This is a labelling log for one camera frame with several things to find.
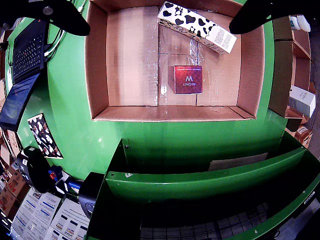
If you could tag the large cardboard tray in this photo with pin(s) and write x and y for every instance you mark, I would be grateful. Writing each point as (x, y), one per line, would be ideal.
(130, 62)

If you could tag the black handheld device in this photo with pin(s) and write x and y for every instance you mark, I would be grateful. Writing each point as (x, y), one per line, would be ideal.
(37, 172)

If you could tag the black patterned card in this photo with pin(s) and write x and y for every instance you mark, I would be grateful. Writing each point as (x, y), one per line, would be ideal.
(45, 137)

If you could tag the printed paper sheet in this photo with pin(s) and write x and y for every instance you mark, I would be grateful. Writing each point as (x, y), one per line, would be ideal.
(72, 220)
(25, 215)
(46, 212)

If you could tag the red Secret carton box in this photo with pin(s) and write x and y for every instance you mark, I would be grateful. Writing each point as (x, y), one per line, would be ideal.
(187, 80)

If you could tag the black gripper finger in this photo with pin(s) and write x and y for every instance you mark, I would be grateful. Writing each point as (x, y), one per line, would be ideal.
(62, 17)
(262, 15)

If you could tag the tall white carton box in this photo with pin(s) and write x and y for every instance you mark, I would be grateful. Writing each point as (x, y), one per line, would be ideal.
(302, 100)

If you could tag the red printed cardboard box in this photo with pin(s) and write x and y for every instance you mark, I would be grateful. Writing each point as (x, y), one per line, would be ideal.
(13, 185)

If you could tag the black plastic device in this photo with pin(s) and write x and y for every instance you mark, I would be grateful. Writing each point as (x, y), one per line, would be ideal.
(90, 192)

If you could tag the black laptop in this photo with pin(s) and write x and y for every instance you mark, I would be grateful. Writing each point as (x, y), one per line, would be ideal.
(27, 52)

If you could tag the brown cardboard sheet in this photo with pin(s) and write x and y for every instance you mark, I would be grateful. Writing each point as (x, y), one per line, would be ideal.
(237, 162)

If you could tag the cow print carton box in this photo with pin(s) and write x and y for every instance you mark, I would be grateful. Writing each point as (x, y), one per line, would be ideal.
(192, 21)

